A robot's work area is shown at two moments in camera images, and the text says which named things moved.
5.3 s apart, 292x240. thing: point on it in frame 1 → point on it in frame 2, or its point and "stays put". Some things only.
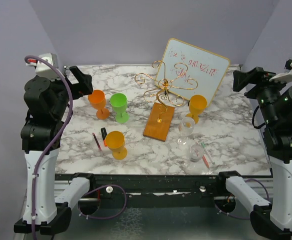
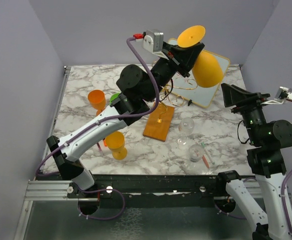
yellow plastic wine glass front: (114, 140) stays put
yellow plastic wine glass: (197, 105) → (207, 71)
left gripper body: (82, 88) → (167, 67)
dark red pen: (96, 141) stays put
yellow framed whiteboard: (187, 70) stays put
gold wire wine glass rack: (161, 115) stays put
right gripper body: (261, 77) → (251, 110)
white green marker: (204, 146) stays put
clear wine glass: (186, 127) stays put
